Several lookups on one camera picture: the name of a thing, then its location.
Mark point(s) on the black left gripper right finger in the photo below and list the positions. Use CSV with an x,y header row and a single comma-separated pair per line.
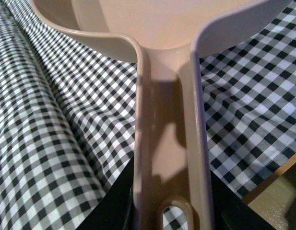
x,y
265,212

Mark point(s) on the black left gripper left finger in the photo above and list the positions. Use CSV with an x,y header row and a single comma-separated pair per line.
x,y
115,211

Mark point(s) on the beige plastic dustpan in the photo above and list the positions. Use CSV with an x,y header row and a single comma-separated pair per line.
x,y
166,39

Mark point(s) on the black white gingham bedsheet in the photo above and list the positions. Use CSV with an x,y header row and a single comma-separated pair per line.
x,y
67,117

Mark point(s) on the wooden bed frame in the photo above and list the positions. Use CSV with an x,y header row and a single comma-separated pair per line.
x,y
272,178

